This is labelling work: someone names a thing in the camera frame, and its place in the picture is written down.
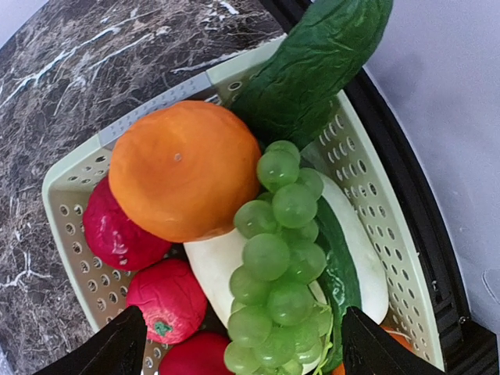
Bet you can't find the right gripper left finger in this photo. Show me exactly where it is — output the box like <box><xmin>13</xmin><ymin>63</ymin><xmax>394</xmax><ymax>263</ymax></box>
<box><xmin>37</xmin><ymin>306</ymin><xmax>147</xmax><ymax>375</ymax></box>

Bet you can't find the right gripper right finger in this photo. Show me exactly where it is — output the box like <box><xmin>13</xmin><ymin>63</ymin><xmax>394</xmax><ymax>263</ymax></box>
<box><xmin>341</xmin><ymin>307</ymin><xmax>443</xmax><ymax>375</ymax></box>

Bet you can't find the green grape bunch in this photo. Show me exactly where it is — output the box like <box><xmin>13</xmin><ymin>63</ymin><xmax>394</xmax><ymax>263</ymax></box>
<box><xmin>223</xmin><ymin>141</ymin><xmax>334</xmax><ymax>374</ymax></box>

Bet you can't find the small orange tangerine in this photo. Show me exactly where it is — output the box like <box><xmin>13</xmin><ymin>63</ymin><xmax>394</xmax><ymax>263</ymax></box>
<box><xmin>331</xmin><ymin>326</ymin><xmax>413</xmax><ymax>375</ymax></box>

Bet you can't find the small red tomato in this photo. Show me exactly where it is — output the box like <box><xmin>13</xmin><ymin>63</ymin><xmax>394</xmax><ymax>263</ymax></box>
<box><xmin>127</xmin><ymin>259</ymin><xmax>208</xmax><ymax>345</ymax></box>

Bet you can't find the red apple near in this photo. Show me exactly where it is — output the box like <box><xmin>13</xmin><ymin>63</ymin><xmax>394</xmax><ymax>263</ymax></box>
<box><xmin>159</xmin><ymin>331</ymin><xmax>232</xmax><ymax>375</ymax></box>

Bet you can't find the red apple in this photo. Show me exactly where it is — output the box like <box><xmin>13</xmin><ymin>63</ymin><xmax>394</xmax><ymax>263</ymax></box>
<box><xmin>83</xmin><ymin>177</ymin><xmax>172</xmax><ymax>271</ymax></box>
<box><xmin>159</xmin><ymin>331</ymin><xmax>232</xmax><ymax>375</ymax></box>

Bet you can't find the red apple far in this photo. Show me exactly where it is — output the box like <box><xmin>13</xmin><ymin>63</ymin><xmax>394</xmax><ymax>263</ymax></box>
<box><xmin>83</xmin><ymin>177</ymin><xmax>172</xmax><ymax>271</ymax></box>

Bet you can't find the white radish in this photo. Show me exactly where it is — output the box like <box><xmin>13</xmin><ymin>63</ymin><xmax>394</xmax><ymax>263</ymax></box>
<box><xmin>182</xmin><ymin>171</ymin><xmax>390</xmax><ymax>375</ymax></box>

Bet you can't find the orange persimmon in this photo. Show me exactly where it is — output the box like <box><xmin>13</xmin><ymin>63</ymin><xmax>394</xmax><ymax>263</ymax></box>
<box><xmin>109</xmin><ymin>101</ymin><xmax>262</xmax><ymax>242</ymax></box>

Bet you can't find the green cucumber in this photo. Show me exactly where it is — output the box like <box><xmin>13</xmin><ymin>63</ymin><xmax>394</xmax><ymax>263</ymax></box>
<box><xmin>231</xmin><ymin>1</ymin><xmax>392</xmax><ymax>374</ymax></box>

